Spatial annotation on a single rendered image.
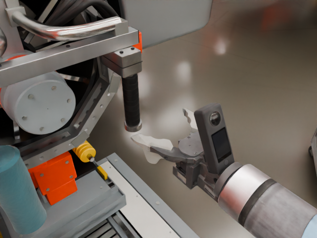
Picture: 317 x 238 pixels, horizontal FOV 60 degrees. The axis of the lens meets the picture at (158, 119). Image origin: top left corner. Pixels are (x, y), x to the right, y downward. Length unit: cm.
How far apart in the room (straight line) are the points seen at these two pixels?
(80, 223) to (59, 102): 71
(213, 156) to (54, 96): 35
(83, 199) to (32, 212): 43
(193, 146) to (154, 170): 108
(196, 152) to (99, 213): 81
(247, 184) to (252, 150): 133
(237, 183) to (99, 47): 35
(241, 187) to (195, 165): 10
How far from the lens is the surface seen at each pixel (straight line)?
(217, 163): 47
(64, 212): 121
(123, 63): 57
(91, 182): 127
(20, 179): 73
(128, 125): 67
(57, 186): 97
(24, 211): 80
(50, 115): 63
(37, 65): 52
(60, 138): 92
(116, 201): 127
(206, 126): 45
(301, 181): 172
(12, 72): 51
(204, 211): 144
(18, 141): 93
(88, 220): 124
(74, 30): 54
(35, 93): 59
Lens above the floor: 119
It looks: 38 degrees down
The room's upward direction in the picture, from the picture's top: straight up
